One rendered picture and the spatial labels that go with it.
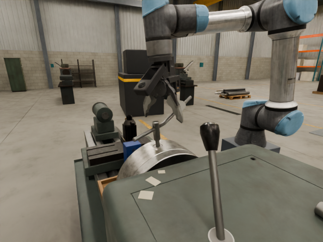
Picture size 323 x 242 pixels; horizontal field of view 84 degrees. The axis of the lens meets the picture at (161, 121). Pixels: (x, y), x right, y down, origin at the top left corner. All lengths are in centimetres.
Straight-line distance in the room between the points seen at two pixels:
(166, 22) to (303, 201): 51
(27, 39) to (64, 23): 247
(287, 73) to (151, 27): 54
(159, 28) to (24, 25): 1452
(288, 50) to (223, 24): 25
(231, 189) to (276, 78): 55
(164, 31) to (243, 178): 42
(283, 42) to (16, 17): 1482
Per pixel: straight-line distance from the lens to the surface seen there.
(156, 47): 54
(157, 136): 58
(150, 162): 54
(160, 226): 32
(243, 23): 87
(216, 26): 79
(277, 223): 37
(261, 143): 101
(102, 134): 166
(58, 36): 1478
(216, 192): 30
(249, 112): 96
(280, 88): 85
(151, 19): 55
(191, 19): 59
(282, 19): 82
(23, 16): 1509
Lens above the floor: 149
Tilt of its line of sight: 17 degrees down
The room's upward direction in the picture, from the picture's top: straight up
